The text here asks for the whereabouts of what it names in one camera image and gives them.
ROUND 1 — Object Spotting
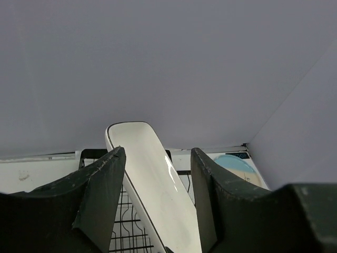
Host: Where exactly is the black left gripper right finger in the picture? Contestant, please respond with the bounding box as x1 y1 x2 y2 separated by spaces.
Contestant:
191 148 336 252

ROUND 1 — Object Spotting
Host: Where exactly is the black wire dish rack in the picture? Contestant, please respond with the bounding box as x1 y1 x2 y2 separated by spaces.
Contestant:
78 149 195 252

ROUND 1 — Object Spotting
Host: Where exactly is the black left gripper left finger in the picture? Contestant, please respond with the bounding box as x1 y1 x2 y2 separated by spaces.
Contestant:
1 147 126 252

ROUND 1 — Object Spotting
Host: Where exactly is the cream plate blue top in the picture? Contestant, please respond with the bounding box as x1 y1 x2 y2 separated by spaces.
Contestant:
213 152 269 190

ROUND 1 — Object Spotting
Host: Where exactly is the white rectangular plate black rim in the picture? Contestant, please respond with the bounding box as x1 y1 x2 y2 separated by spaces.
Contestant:
105 121 202 252

